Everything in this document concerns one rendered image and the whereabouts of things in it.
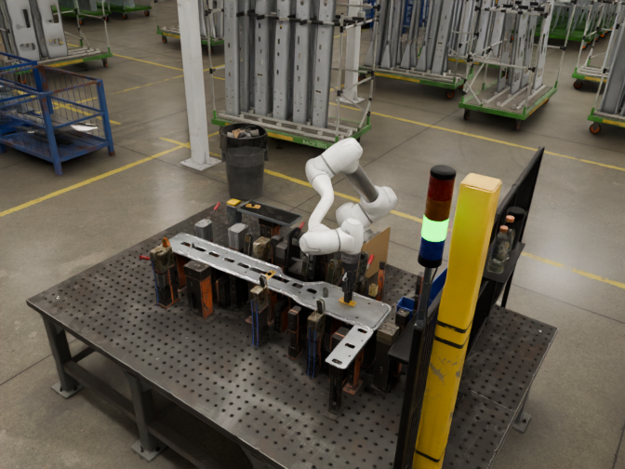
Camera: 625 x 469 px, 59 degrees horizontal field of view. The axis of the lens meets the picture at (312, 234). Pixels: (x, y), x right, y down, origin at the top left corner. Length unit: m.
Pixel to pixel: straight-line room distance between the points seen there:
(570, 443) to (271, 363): 1.88
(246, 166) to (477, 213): 4.31
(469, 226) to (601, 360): 2.89
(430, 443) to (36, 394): 2.61
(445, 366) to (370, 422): 0.73
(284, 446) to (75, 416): 1.66
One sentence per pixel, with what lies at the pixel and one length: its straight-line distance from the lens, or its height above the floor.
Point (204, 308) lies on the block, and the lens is 3.09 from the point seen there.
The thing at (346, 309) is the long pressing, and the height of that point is 1.00.
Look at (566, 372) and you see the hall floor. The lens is 4.24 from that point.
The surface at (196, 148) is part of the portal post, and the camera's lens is 6.81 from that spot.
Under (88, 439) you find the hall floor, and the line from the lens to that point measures 3.64.
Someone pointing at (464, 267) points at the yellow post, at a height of 1.73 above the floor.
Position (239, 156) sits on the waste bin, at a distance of 5.72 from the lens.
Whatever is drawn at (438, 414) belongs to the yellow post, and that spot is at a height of 1.11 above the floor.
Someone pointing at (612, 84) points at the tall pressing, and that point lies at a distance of 9.11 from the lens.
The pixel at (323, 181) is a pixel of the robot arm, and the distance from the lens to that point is 2.82.
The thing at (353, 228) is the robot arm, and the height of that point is 1.45.
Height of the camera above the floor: 2.65
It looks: 30 degrees down
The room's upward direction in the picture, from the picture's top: 1 degrees clockwise
